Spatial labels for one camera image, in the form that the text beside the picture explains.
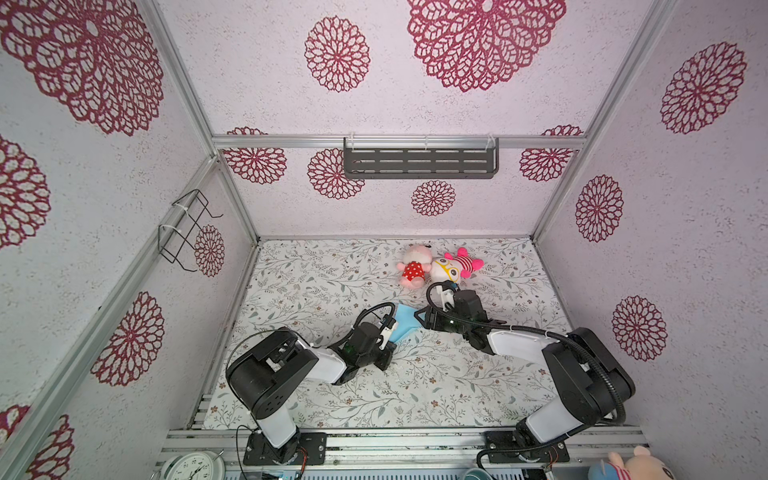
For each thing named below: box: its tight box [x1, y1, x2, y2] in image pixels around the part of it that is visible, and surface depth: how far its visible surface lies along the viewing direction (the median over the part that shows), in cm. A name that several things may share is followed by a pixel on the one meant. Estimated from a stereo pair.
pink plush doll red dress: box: [396, 244, 432, 289], surface depth 105 cm
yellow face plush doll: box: [430, 247, 485, 283], surface depth 105 cm
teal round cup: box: [462, 468, 493, 480], surface depth 67 cm
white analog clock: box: [160, 451, 226, 480], surface depth 70 cm
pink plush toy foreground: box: [608, 445, 676, 480], surface depth 67 cm
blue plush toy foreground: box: [588, 459, 619, 480], surface depth 67 cm
